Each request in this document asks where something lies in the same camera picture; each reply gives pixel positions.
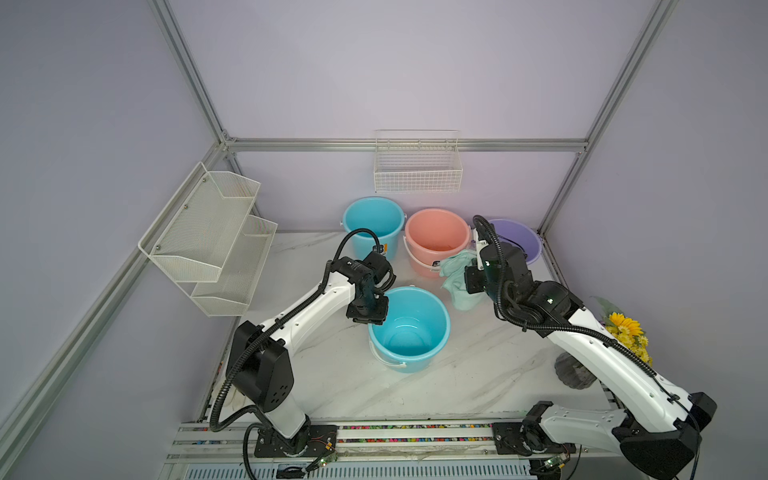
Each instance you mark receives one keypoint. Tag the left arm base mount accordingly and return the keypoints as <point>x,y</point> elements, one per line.
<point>311,440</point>

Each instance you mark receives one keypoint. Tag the mint green microfiber cloth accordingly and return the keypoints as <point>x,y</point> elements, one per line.
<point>452,270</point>

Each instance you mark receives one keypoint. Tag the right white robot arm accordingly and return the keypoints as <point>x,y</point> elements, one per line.
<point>658,428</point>

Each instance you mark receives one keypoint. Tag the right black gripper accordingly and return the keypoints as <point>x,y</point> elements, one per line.
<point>473,279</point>

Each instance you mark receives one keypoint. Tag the purple plastic bucket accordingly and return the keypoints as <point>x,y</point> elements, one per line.
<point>518,234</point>

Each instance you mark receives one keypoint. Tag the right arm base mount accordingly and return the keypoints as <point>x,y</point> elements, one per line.
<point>526,437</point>

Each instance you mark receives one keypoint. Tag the white wire wall basket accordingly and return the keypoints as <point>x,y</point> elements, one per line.
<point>417,161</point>

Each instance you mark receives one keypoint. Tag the pink plastic bucket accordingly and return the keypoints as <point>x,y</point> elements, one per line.
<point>433,235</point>

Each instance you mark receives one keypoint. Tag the white mesh two-tier shelf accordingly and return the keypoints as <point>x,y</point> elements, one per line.
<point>210,242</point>

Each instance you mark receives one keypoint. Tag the yellow artificial flower bouquet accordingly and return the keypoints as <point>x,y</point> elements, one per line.
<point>626,330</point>

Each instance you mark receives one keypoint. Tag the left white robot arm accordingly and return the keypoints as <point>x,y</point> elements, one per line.
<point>260,367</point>

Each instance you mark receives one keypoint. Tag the dark flower vase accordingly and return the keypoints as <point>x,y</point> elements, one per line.
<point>573,373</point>

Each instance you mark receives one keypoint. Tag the teal plastic bucket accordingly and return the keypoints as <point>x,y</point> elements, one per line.
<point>417,327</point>
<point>382,216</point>

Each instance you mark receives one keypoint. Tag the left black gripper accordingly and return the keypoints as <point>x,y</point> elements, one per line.
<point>378,318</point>

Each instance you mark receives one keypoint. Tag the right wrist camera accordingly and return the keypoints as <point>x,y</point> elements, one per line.
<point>479,244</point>

